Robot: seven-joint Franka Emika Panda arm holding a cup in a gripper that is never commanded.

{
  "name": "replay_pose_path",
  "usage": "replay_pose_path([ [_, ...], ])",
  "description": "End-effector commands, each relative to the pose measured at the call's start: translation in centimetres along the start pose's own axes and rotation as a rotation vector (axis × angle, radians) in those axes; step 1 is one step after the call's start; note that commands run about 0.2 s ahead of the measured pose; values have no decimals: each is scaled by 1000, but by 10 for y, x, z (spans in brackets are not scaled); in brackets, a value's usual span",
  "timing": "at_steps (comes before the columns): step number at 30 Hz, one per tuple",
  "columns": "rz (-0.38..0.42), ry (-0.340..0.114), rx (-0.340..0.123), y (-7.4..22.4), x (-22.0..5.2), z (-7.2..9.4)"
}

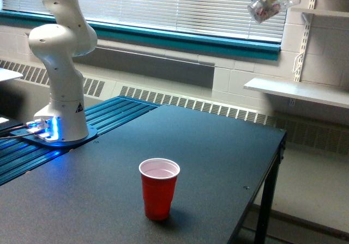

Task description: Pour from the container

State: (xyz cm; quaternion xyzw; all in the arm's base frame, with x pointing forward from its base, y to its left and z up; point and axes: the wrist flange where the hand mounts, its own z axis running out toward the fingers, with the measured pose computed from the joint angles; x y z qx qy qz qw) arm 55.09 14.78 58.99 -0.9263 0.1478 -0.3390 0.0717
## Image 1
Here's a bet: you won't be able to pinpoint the white shelf bracket rail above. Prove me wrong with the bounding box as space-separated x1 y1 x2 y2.
292 0 316 82

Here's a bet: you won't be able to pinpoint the black table leg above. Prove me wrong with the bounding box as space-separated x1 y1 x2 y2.
254 136 286 243

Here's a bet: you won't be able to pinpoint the teal window sill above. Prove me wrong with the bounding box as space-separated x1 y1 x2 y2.
0 9 281 62

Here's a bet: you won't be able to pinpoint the white upper wall shelf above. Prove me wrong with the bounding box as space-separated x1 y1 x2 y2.
291 8 349 18

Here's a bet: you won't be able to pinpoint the red plastic cup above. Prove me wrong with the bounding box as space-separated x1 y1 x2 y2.
139 158 180 221

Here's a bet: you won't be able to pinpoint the clear plastic cup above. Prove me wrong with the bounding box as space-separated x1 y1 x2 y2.
247 0 301 23

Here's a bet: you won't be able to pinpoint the baseboard radiator vent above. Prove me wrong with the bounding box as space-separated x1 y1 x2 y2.
0 59 349 155

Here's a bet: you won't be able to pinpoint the blue slotted aluminium rails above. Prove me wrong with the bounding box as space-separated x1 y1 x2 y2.
1 96 160 185

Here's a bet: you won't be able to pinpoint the white board at left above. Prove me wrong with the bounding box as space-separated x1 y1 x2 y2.
0 68 23 82

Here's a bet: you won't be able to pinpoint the black cables at base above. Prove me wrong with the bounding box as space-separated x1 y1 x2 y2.
0 123 33 139

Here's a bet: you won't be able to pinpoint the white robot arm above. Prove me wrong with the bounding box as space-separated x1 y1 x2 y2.
28 0 98 145

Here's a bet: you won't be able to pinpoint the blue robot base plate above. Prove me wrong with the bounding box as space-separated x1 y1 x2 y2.
23 125 98 149

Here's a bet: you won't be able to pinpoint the white wall shelf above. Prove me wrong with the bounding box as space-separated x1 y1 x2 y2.
291 8 349 18
243 77 349 109

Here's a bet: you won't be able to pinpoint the white lower wall shelf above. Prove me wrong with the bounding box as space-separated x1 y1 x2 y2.
243 77 349 109

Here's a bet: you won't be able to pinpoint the white window blinds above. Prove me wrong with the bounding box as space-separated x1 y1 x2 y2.
1 0 286 44

